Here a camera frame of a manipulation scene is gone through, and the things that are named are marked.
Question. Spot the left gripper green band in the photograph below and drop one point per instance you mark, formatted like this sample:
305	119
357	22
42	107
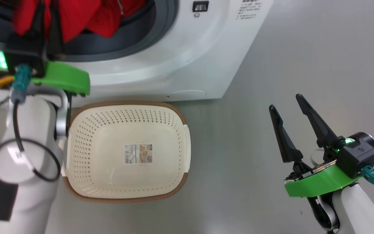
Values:
67	78

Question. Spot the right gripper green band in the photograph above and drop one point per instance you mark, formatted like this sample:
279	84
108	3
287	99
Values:
320	183

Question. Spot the red garment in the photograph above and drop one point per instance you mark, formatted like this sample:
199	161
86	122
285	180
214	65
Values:
83	16

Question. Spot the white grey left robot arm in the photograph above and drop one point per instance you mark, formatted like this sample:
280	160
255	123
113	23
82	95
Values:
34	201

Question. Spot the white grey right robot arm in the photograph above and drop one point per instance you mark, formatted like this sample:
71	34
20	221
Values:
359	214

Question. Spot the grey rubber door gasket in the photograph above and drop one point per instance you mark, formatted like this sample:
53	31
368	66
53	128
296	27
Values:
161	26

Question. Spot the white front-load washing machine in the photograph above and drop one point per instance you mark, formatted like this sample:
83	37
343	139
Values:
174	48

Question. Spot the cream basket brown rim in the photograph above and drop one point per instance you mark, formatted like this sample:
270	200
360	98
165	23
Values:
174	175

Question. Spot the basket product label sticker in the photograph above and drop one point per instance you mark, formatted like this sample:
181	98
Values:
138	153

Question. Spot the round white filter cover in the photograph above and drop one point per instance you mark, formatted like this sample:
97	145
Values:
187	94

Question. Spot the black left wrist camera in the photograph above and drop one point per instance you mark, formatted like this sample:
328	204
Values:
23	53

